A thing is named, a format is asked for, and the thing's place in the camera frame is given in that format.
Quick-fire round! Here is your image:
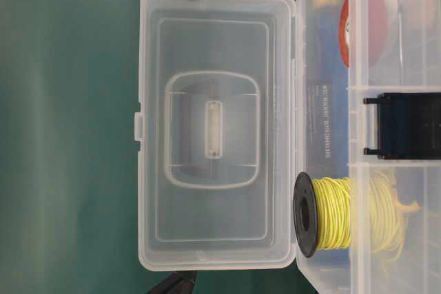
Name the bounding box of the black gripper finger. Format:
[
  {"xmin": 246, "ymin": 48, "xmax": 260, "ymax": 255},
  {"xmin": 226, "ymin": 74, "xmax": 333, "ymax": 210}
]
[{"xmin": 147, "ymin": 262, "xmax": 197, "ymax": 294}]

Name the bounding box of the clear plastic tool box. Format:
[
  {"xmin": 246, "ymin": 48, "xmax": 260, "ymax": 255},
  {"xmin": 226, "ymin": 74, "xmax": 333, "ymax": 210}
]
[{"xmin": 134, "ymin": 0, "xmax": 440, "ymax": 293}]

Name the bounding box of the black front latch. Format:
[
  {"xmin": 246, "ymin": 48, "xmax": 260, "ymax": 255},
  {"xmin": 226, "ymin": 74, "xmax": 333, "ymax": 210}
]
[{"xmin": 363, "ymin": 92, "xmax": 440, "ymax": 160}]

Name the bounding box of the red tape roll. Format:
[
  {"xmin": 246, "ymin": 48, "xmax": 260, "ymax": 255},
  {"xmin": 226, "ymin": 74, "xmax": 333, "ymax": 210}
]
[{"xmin": 368, "ymin": 0, "xmax": 399, "ymax": 67}]

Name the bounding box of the black carry handle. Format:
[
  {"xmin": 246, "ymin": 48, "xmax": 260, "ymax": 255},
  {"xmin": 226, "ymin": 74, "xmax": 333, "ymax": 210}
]
[{"xmin": 169, "ymin": 81, "xmax": 214, "ymax": 183}]

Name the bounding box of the orange wire spool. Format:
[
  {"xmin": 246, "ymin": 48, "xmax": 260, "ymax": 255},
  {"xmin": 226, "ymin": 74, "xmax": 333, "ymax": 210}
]
[{"xmin": 338, "ymin": 0, "xmax": 350, "ymax": 67}]

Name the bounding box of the yellow wire spool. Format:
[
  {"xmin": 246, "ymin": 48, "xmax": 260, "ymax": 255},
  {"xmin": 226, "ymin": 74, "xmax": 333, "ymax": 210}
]
[{"xmin": 293, "ymin": 170, "xmax": 420, "ymax": 262}]

